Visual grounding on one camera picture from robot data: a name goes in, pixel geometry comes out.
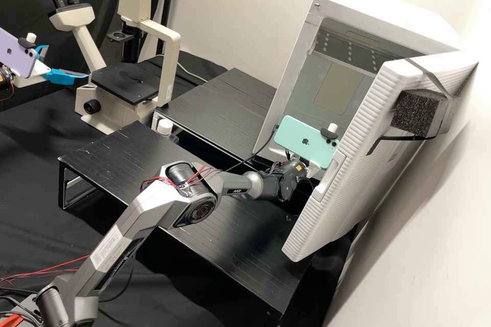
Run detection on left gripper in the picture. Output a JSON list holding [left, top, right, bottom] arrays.
[[16, 44, 91, 88]]

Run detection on cream microscope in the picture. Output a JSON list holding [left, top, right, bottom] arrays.
[[49, 0, 182, 135]]

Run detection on black platform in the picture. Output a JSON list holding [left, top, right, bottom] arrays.
[[152, 67, 278, 170], [57, 120, 312, 323]]

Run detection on incubator door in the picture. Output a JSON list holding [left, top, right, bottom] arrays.
[[282, 50, 481, 263]]

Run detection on white incubator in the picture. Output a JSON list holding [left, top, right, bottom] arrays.
[[252, 0, 476, 327]]

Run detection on left wrist camera phone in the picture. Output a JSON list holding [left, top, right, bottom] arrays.
[[0, 28, 39, 79]]

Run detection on wrist camera phone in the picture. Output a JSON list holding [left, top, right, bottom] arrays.
[[0, 28, 39, 79], [274, 115, 341, 170]]

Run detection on white cable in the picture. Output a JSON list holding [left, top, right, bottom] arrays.
[[179, 64, 210, 84]]

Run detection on black cable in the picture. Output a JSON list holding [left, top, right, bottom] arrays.
[[225, 124, 279, 173]]

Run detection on right wrist camera phone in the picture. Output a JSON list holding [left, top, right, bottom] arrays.
[[274, 115, 341, 170]]

